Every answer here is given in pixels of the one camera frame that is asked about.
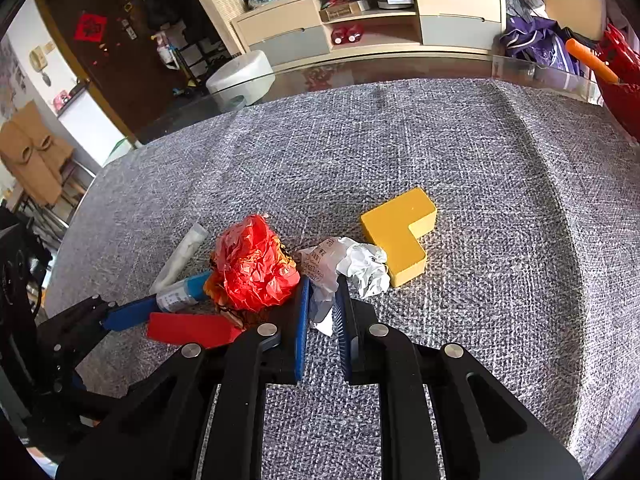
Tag red wrapper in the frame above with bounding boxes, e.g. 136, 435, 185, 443
212, 213, 302, 313

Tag white round stool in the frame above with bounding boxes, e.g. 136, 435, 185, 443
205, 50, 276, 112

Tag brown door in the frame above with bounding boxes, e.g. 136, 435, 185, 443
32, 0, 167, 144

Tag red diamond door decoration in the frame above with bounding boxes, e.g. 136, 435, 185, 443
74, 12, 109, 44

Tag orange handle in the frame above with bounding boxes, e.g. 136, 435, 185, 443
565, 38, 621, 85

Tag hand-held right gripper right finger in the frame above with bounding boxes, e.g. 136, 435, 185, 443
335, 275, 584, 480

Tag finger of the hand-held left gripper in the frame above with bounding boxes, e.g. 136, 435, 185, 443
37, 296, 162, 367

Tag beige folding screen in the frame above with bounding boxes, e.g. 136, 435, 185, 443
175, 0, 247, 54

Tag red plastic basket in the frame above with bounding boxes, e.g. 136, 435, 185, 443
594, 22, 640, 147

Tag wall photos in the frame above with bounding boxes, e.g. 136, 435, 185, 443
0, 40, 29, 126

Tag purple bag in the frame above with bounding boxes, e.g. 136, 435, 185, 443
500, 15, 582, 79

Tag printed receipt paper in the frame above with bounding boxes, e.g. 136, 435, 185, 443
297, 237, 347, 337

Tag brown garment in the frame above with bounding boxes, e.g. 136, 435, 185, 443
0, 100, 77, 207

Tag grey woven table mat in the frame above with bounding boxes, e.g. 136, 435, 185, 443
42, 77, 640, 480

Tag small blue-label tube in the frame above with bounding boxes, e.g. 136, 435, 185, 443
155, 270, 214, 312

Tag white spray bottle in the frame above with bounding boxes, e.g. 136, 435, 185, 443
152, 32, 181, 69

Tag yellow L-shaped block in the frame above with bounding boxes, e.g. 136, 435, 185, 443
360, 187, 439, 289

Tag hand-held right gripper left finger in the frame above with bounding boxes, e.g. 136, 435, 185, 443
57, 275, 312, 480

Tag red block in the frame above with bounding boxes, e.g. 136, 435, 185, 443
146, 312, 244, 349

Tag beige TV cabinet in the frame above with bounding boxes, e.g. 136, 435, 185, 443
231, 0, 507, 69

